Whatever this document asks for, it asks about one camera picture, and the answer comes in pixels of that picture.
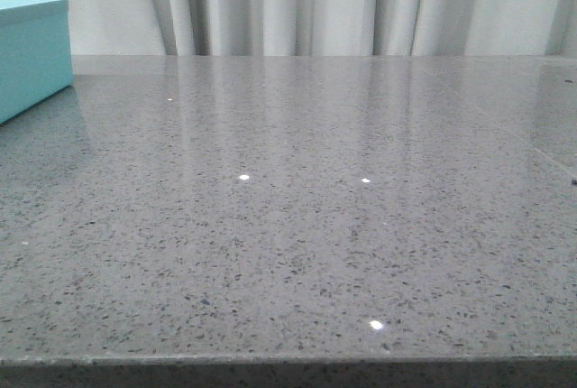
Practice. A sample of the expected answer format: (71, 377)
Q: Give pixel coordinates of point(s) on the light blue plastic box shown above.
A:
(35, 53)

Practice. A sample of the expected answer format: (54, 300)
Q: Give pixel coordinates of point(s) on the grey pleated curtain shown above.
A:
(323, 27)

